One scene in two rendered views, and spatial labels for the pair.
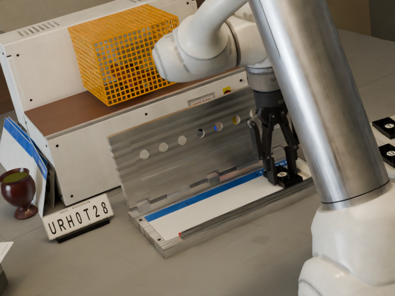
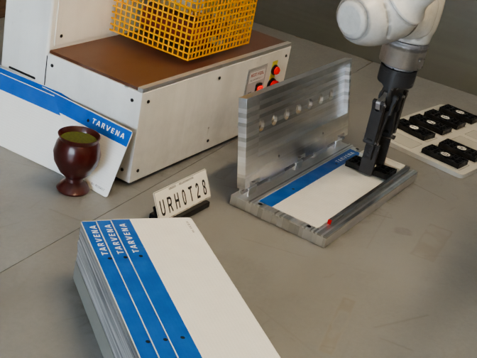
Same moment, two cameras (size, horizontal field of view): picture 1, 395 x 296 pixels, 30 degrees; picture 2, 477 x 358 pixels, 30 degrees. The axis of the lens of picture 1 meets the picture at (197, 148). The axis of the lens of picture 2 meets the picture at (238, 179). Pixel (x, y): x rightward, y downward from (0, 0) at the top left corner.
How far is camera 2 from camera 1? 121 cm
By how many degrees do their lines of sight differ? 36
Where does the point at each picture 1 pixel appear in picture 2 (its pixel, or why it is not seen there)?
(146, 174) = (258, 150)
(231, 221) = (365, 209)
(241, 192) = (341, 180)
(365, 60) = (306, 57)
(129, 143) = (258, 109)
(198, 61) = (405, 25)
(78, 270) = (232, 259)
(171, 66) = (377, 25)
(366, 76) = not seen: hidden behind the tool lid
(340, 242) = not seen: outside the picture
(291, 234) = (426, 226)
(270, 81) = (418, 60)
